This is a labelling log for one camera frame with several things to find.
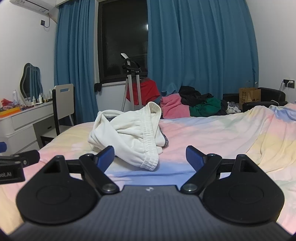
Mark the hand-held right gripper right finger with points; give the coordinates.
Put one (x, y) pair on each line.
(193, 157)

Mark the green garment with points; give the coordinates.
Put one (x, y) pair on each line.
(205, 106)

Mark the garment steamer stand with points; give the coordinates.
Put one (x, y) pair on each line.
(132, 81)

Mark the wavy frame mirror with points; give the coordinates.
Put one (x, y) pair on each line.
(30, 81)

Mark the patterned white cloth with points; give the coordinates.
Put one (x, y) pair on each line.
(233, 107)

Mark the black garment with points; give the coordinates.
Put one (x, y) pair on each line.
(194, 95)

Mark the pink garment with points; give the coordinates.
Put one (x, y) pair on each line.
(173, 106)

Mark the orange box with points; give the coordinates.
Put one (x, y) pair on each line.
(9, 112)

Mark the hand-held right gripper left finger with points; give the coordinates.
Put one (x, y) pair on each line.
(106, 156)

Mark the wall outlet with charger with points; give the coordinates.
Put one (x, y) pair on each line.
(289, 83)

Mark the white dresser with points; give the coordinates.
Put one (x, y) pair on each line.
(23, 122)

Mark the pastel patchwork blanket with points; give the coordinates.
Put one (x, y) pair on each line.
(219, 139)

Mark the white sweatpants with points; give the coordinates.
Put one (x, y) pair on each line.
(124, 132)

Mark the black armchair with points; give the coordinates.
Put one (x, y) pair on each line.
(270, 95)

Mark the white air conditioner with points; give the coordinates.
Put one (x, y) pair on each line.
(30, 5)

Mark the dark window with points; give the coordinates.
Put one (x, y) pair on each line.
(122, 39)

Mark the red garment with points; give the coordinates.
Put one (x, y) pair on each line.
(148, 90)

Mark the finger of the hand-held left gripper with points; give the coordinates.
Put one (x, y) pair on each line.
(27, 157)
(2, 147)

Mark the brown paper bag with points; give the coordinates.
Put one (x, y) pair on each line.
(249, 95)

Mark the clear bottle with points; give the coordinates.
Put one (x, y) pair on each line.
(15, 96)

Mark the white backed chair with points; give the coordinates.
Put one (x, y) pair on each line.
(63, 102)

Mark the blue curtain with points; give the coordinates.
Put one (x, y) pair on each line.
(198, 46)
(74, 64)

